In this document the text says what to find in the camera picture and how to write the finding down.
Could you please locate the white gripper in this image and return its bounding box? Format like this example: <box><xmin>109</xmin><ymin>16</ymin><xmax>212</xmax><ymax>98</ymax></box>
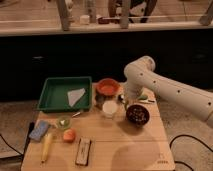
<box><xmin>124</xmin><ymin>83</ymin><xmax>143</xmax><ymax>109</ymax></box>

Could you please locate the green pepper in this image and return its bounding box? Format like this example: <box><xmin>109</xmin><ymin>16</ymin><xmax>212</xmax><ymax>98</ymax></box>
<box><xmin>138</xmin><ymin>94</ymin><xmax>148</xmax><ymax>101</ymax></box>

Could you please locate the white paper cup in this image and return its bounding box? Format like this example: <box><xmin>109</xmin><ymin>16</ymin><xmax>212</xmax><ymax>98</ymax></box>
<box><xmin>102</xmin><ymin>100</ymin><xmax>118</xmax><ymax>118</ymax></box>

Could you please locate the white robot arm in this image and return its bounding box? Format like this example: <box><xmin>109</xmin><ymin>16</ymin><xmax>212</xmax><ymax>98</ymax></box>
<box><xmin>124</xmin><ymin>56</ymin><xmax>213</xmax><ymax>128</ymax></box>

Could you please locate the small green cup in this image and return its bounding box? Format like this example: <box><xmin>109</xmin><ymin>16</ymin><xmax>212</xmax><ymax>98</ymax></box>
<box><xmin>56</xmin><ymin>116</ymin><xmax>71</xmax><ymax>130</ymax></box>

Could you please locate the orange bowl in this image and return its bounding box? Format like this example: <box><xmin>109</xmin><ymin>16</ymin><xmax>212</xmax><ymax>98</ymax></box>
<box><xmin>96</xmin><ymin>78</ymin><xmax>120</xmax><ymax>96</ymax></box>

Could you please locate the dark bowl with beans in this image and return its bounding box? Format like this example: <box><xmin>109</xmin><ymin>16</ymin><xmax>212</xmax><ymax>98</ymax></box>
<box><xmin>126</xmin><ymin>104</ymin><xmax>150</xmax><ymax>126</ymax></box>

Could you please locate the small dark can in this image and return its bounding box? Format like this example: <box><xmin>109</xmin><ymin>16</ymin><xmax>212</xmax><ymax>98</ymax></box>
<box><xmin>95</xmin><ymin>95</ymin><xmax>105</xmax><ymax>108</ymax></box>

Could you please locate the green plastic tray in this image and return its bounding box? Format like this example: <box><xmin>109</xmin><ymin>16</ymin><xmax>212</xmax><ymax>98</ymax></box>
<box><xmin>37</xmin><ymin>76</ymin><xmax>92</xmax><ymax>113</ymax></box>

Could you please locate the orange fruit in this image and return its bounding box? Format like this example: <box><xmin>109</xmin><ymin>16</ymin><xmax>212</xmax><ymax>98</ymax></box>
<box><xmin>63</xmin><ymin>129</ymin><xmax>76</xmax><ymax>143</ymax></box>

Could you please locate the blue sponge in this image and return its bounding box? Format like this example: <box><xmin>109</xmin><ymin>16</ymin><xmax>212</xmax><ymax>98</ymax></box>
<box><xmin>29</xmin><ymin>120</ymin><xmax>50</xmax><ymax>141</ymax></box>

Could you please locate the black cable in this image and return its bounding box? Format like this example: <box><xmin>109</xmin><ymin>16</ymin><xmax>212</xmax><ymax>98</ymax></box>
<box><xmin>169</xmin><ymin>134</ymin><xmax>213</xmax><ymax>171</ymax></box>

